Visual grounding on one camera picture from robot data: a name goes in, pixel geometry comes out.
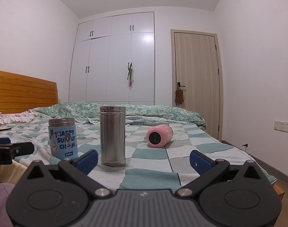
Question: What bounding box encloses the white wardrobe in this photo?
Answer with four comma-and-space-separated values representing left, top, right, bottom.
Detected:
68, 11, 155, 106

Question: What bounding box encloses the wooden headboard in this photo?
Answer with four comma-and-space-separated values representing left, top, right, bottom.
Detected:
0, 69, 58, 114

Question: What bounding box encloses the purple floral pillow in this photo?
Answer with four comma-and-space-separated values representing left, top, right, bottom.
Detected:
0, 112, 38, 126

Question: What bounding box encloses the brown plush toy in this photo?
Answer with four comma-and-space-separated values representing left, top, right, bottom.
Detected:
174, 87, 184, 107

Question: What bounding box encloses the green floral quilt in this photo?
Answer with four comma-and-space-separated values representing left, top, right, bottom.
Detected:
30, 102, 206, 131

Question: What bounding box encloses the white wall socket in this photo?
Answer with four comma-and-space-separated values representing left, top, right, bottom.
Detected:
274, 120, 288, 132

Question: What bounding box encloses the hanging green charm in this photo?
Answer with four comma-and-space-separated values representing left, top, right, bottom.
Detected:
127, 62, 135, 88

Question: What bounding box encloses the pink bottle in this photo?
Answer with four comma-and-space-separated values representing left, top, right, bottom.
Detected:
146, 125, 174, 148

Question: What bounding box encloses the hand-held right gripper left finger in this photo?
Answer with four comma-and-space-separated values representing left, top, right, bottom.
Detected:
25, 149, 112, 197

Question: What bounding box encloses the checked bedsheet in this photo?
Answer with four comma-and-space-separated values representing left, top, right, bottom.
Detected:
0, 116, 276, 194

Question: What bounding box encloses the purple cloth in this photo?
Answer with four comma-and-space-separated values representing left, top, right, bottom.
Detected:
0, 183, 16, 227

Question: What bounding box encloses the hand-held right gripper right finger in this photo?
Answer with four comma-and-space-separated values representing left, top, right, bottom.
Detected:
176, 150, 262, 197

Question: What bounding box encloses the yellow cloth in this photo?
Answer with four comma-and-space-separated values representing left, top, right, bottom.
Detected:
0, 159, 29, 185

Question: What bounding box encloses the tall stainless steel cup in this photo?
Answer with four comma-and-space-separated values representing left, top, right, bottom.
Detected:
100, 106, 127, 167

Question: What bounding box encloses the wooden bed frame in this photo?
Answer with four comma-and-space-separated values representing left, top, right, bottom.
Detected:
272, 183, 287, 202

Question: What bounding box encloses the light wooden door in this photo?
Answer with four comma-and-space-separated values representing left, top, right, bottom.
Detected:
170, 29, 224, 141

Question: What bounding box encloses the blue printed cup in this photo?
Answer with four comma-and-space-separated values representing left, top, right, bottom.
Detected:
48, 117, 78, 161

